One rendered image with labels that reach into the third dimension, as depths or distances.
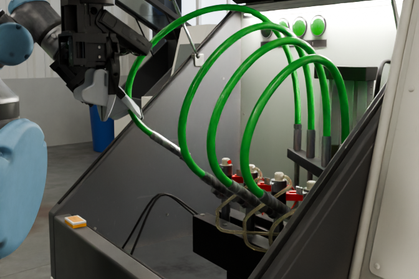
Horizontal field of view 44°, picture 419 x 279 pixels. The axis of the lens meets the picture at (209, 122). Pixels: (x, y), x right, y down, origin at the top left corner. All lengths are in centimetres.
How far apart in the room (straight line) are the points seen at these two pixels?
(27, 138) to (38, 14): 73
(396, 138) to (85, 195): 76
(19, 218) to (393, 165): 52
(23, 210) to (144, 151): 88
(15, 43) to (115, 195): 49
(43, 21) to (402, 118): 73
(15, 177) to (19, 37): 59
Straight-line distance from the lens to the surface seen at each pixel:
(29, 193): 47
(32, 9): 116
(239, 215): 111
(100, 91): 91
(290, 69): 82
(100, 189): 129
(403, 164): 78
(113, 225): 133
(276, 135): 137
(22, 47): 100
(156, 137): 111
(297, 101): 118
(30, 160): 46
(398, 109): 81
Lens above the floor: 131
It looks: 7 degrees down
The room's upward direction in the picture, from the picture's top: straight up
